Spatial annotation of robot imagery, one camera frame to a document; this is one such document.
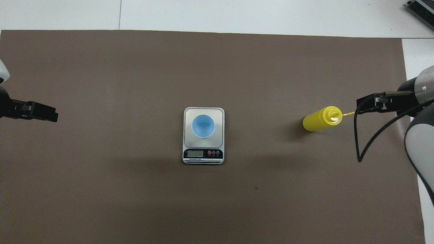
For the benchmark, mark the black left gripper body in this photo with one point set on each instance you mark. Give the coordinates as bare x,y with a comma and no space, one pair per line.
5,105

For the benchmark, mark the silver digital kitchen scale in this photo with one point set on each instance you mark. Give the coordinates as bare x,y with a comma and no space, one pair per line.
203,152

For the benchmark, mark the yellow squeeze bottle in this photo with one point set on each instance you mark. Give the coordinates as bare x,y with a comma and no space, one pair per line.
317,121

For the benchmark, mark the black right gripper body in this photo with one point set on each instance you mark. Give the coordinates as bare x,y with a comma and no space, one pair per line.
408,100

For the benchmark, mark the grey metal ribbed device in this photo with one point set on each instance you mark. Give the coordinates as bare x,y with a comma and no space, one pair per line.
423,10

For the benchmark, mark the brown table mat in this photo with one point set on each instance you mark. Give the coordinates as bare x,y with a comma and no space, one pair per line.
203,67

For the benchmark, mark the light blue plastic cup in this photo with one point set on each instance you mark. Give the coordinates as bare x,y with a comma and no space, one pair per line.
202,126

